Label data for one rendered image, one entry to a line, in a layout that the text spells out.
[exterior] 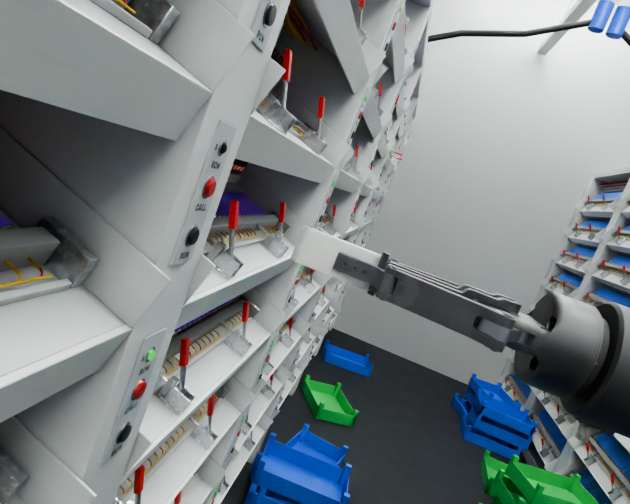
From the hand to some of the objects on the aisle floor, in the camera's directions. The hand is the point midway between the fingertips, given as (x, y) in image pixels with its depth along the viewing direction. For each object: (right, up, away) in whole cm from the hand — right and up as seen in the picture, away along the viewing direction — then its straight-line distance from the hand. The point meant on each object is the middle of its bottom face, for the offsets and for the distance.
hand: (336, 257), depth 43 cm
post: (-56, -83, +15) cm, 101 cm away
